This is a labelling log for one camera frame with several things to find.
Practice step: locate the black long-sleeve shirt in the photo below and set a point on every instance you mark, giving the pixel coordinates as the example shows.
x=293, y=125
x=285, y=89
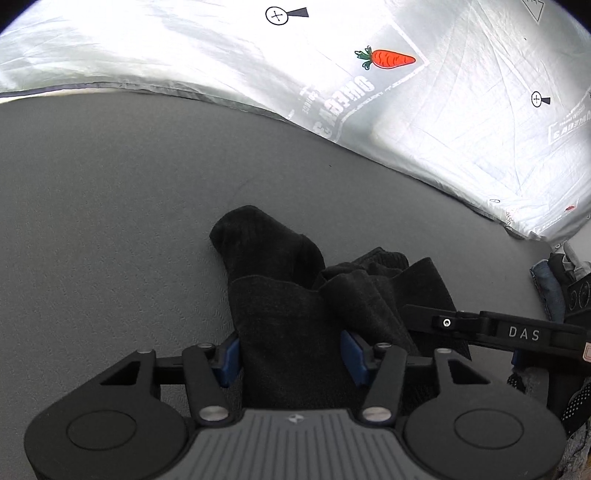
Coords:
x=295, y=314

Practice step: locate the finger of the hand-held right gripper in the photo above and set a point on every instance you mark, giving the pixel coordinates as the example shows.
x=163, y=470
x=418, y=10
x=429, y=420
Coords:
x=438, y=322

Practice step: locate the printed white sheet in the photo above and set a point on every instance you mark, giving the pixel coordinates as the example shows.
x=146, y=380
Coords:
x=231, y=50

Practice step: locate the person's right hand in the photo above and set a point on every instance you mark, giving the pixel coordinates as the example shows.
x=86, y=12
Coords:
x=572, y=401

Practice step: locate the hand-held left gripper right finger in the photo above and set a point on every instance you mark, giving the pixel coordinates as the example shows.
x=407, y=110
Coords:
x=353, y=357

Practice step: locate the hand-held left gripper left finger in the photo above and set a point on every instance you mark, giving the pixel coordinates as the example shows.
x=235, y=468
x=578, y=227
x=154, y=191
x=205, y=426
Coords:
x=228, y=364

